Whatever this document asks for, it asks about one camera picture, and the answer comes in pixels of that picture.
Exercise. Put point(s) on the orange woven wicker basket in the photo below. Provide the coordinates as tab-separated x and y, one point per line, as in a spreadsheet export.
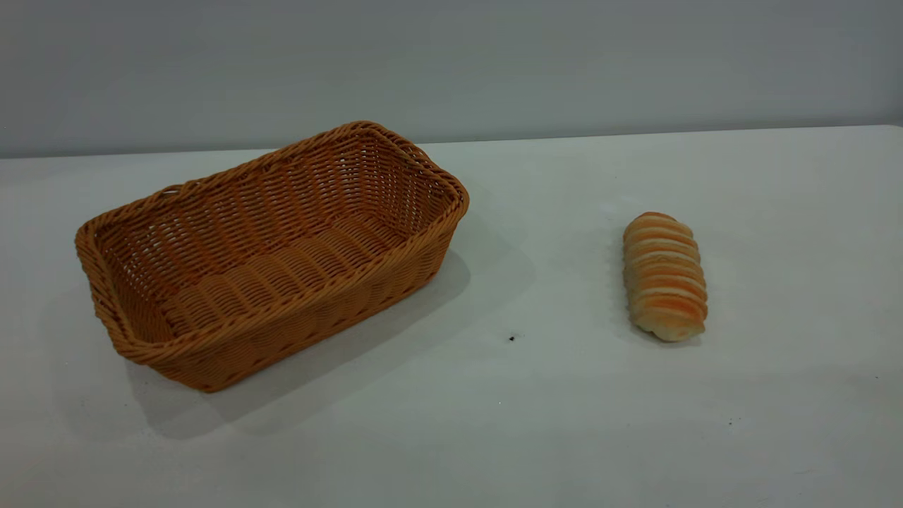
268	271

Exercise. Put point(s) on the ridged long bread roll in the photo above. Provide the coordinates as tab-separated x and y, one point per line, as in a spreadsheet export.
664	279

